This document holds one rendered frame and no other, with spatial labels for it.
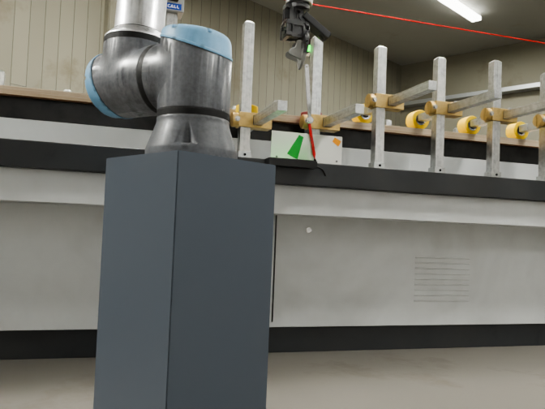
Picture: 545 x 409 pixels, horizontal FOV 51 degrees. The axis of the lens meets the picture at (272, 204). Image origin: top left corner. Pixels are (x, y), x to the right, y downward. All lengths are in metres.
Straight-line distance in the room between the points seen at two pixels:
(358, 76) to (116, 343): 8.28
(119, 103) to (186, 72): 0.21
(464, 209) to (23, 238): 1.58
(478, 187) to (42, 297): 1.60
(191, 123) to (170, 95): 0.07
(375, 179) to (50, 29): 4.46
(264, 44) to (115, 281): 6.69
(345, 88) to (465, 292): 6.61
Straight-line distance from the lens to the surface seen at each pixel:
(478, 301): 2.61
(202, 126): 1.13
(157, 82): 1.20
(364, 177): 2.04
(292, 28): 1.96
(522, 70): 9.32
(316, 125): 2.00
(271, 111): 1.74
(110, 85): 1.30
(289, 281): 2.19
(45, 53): 5.94
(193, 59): 1.17
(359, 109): 1.79
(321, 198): 2.01
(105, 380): 1.23
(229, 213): 1.10
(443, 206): 2.24
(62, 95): 2.07
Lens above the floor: 0.47
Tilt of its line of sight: 2 degrees up
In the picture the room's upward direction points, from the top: 2 degrees clockwise
